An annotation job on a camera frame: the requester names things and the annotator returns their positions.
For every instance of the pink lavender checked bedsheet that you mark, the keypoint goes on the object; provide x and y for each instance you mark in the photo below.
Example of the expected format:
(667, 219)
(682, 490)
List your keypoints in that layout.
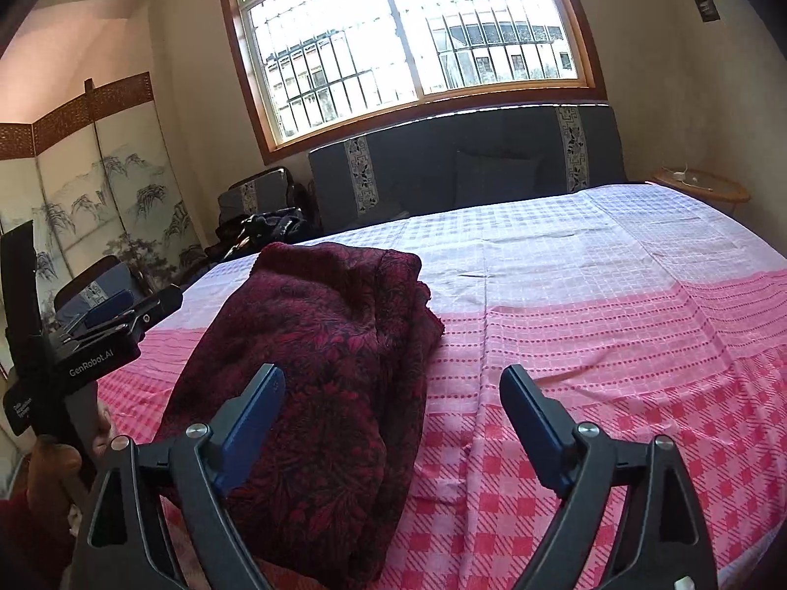
(643, 311)

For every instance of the dark grey pillow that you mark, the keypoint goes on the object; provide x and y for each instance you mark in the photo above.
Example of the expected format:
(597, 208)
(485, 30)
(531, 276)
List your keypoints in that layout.
(484, 180)

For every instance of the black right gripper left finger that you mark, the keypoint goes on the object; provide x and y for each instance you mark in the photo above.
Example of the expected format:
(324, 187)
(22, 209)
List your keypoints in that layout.
(124, 542)

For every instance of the wood framed barred window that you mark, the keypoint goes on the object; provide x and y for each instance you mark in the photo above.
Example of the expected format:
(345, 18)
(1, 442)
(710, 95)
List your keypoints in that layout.
(316, 71)

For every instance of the dark grey upholstered headboard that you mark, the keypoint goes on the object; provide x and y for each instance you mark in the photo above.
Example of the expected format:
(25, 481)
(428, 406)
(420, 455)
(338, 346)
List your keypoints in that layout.
(409, 169)

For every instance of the painted folding screen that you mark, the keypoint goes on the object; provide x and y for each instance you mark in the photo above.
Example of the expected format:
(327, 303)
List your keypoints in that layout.
(94, 178)

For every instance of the black wall switch panel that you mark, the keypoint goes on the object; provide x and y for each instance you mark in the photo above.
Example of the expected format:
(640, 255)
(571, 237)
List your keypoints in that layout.
(707, 10)

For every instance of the dark red patterned garment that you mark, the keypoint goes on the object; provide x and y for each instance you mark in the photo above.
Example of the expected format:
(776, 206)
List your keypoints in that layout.
(352, 331)

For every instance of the black bag on chair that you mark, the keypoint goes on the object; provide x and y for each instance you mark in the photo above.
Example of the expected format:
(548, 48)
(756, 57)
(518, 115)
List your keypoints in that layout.
(249, 233)

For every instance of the person's left hand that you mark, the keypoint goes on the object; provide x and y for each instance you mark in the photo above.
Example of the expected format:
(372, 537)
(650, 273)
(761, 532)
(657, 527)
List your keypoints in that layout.
(53, 477)

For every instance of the round wooden side table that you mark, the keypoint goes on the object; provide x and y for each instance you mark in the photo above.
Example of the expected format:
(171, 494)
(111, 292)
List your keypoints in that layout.
(713, 189)

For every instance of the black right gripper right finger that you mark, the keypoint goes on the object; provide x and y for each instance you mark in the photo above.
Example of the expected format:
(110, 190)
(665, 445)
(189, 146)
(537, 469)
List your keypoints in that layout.
(662, 540)

